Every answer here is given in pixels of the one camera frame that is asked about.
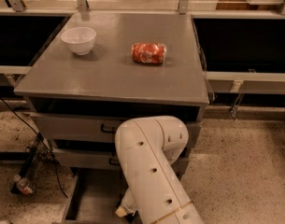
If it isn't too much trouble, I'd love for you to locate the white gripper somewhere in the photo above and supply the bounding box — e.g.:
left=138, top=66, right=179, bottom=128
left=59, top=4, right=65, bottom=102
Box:
left=116, top=189, right=137, bottom=217

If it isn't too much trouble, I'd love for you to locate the black rxbar chocolate bar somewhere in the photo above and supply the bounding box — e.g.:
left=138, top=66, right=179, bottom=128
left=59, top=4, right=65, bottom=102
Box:
left=125, top=213, right=136, bottom=223

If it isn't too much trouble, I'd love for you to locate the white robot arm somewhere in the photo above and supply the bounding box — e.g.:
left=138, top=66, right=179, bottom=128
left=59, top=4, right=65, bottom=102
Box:
left=115, top=116, right=204, bottom=224

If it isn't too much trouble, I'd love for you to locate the grey bottom drawer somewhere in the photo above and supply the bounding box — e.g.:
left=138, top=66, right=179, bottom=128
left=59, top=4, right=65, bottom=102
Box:
left=52, top=169, right=142, bottom=224

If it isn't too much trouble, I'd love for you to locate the grey drawer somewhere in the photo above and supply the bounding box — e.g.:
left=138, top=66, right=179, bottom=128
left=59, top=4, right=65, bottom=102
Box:
left=29, top=111, right=202, bottom=147
left=52, top=169, right=142, bottom=224
left=51, top=139, right=190, bottom=175

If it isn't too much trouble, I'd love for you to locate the grey middle drawer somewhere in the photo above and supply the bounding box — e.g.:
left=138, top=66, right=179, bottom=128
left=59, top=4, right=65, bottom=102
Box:
left=51, top=139, right=190, bottom=175

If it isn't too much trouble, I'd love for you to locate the grey top drawer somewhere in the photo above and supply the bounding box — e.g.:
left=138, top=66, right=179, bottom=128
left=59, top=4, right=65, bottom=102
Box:
left=29, top=111, right=202, bottom=147

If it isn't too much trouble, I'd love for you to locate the grey drawer cabinet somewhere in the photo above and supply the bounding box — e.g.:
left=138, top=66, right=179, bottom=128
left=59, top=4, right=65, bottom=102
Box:
left=15, top=13, right=208, bottom=175

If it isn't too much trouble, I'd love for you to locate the plastic water bottle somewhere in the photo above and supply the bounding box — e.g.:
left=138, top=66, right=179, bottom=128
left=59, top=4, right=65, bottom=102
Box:
left=13, top=175, right=35, bottom=195

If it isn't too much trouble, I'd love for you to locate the black floor stand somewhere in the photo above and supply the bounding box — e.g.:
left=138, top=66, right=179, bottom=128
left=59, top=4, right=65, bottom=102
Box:
left=10, top=133, right=43, bottom=194

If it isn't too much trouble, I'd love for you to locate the crushed red soda can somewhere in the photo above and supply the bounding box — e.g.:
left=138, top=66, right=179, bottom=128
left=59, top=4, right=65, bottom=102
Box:
left=132, top=43, right=166, bottom=64

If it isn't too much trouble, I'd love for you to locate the white bowl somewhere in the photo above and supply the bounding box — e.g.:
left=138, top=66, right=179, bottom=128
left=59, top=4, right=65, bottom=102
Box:
left=61, top=27, right=96, bottom=55

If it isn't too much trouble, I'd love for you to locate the right black bin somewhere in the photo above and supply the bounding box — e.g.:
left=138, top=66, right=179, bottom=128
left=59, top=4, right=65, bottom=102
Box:
left=193, top=19, right=285, bottom=73

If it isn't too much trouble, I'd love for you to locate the black bin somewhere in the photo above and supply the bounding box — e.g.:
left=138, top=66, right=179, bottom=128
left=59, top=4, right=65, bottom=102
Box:
left=193, top=19, right=285, bottom=73
left=0, top=15, right=68, bottom=66

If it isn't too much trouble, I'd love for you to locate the left black bin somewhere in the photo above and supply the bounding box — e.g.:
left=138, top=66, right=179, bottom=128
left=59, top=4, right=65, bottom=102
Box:
left=0, top=15, right=68, bottom=66

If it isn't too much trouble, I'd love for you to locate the wooden furniture top right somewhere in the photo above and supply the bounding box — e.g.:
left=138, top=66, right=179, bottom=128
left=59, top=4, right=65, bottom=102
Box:
left=216, top=0, right=279, bottom=10

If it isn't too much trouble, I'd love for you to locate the black cable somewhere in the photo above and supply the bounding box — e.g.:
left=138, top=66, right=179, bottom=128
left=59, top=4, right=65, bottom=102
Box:
left=0, top=96, right=69, bottom=200

